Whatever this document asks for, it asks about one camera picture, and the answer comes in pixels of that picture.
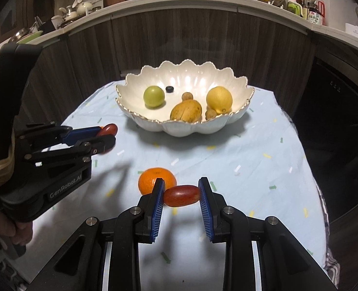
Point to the dark wood kitchen cabinet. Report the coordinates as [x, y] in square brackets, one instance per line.
[197, 33]

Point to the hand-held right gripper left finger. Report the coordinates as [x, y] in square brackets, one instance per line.
[157, 209]

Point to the white cup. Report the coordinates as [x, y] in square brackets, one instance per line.
[57, 21]

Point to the white teapot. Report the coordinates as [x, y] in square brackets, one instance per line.
[84, 7]

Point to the orange tangerine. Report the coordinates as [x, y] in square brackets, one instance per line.
[150, 178]

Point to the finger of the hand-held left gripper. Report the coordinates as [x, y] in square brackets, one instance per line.
[82, 133]
[100, 144]

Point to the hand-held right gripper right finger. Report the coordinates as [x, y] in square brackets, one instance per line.
[205, 209]

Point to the red cherry tomato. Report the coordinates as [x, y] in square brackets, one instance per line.
[182, 195]
[109, 129]

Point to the yellow lemon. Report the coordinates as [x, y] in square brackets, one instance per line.
[219, 98]

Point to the person's left hand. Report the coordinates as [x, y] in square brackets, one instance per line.
[18, 233]

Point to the green plate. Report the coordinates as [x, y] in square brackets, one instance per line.
[30, 37]

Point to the light blue tablecloth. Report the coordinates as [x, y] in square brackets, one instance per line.
[227, 157]

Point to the green plastic container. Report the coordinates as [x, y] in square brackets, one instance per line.
[294, 7]

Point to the yellow mango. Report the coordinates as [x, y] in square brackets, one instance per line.
[186, 112]

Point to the black built-in appliance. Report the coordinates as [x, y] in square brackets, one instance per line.
[342, 142]

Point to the small green apple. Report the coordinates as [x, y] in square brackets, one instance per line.
[154, 96]

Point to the white scalloped bowl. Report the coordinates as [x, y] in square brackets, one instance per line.
[194, 75]

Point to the blueberry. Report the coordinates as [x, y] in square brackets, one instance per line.
[169, 89]

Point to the checkered cloth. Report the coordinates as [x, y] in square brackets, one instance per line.
[332, 263]

